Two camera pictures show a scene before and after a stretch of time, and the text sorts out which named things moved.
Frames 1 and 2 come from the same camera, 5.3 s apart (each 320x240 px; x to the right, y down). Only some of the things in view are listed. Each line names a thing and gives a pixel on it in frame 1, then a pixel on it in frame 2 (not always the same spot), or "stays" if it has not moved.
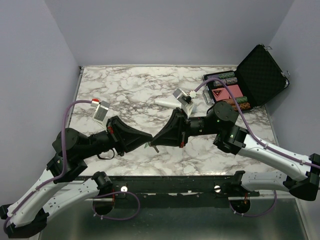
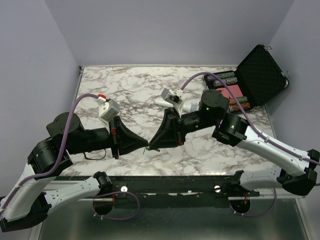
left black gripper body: [112, 134] stays
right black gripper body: [185, 123] stays
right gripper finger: [172, 144] to [157, 149]
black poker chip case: [258, 79] stays
